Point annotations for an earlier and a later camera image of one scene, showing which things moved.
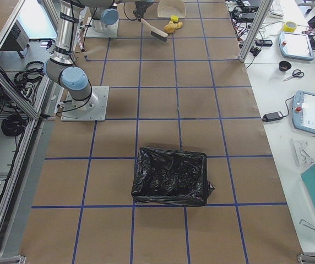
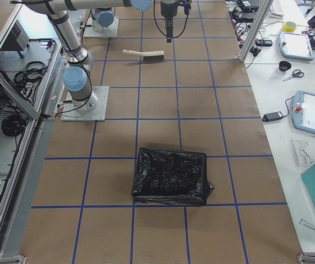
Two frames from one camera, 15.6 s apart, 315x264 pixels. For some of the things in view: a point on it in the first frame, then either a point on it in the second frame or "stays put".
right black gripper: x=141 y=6 → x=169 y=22
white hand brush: x=156 y=32 → x=156 y=56
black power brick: x=272 y=116 stays put
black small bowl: x=284 y=66 stays put
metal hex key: x=307 y=225 stays put
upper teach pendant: x=296 y=46 stays put
